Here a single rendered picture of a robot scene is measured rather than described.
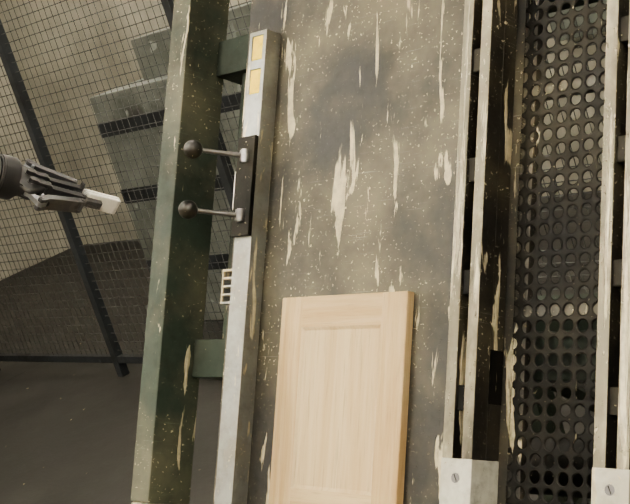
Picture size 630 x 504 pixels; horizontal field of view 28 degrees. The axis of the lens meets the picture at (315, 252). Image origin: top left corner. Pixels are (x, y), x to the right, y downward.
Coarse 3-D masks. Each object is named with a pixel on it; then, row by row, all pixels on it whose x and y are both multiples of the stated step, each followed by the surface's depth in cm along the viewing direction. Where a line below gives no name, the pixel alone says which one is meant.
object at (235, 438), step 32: (256, 32) 252; (256, 64) 251; (256, 96) 249; (256, 128) 248; (256, 192) 245; (256, 224) 245; (256, 256) 244; (256, 288) 244; (256, 320) 243; (256, 352) 243; (224, 384) 242; (224, 416) 241; (224, 448) 239; (224, 480) 238
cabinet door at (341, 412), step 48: (288, 336) 235; (336, 336) 226; (384, 336) 218; (288, 384) 233; (336, 384) 225; (384, 384) 216; (288, 432) 231; (336, 432) 223; (384, 432) 214; (288, 480) 229; (336, 480) 221; (384, 480) 213
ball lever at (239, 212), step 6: (180, 204) 242; (186, 204) 241; (192, 204) 241; (180, 210) 241; (186, 210) 241; (192, 210) 241; (198, 210) 243; (204, 210) 243; (210, 210) 243; (216, 210) 244; (240, 210) 244; (186, 216) 241; (192, 216) 242; (228, 216) 244; (234, 216) 245; (240, 216) 244
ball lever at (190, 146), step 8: (192, 144) 243; (200, 144) 244; (184, 152) 244; (192, 152) 243; (200, 152) 244; (208, 152) 245; (216, 152) 245; (224, 152) 246; (232, 152) 246; (240, 152) 247; (248, 152) 246; (240, 160) 246; (248, 160) 246
